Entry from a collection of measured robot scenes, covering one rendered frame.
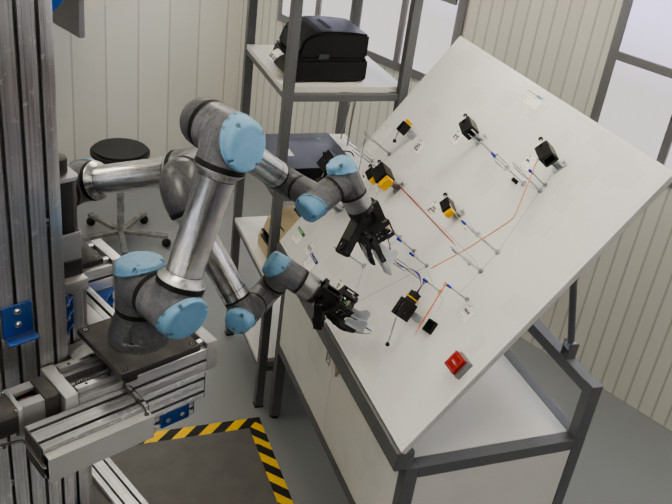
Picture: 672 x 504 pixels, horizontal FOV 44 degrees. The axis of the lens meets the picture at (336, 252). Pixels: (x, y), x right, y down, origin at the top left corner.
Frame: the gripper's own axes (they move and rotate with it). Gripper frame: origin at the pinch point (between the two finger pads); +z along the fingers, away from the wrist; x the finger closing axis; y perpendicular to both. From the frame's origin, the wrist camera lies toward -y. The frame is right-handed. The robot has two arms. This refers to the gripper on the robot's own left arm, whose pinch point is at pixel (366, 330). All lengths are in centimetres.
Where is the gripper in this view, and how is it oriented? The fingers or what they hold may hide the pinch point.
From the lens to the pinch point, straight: 237.9
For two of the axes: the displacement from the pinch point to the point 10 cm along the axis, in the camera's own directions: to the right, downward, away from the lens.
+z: 8.0, 5.4, 2.6
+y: 5.5, -4.9, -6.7
